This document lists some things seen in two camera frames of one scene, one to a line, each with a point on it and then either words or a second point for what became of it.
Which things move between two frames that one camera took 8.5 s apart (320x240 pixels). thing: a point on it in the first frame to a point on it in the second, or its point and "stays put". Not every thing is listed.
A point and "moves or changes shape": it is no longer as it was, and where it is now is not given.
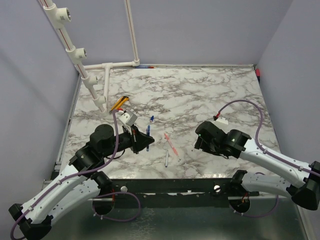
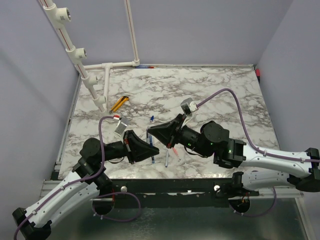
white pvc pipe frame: x=62 y=17 stays put
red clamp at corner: x=258 y=72 stays put
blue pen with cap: x=147 y=146 moves or changes shape
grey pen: x=167 y=159 stays put
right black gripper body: x=208 y=147 to x=176 y=126
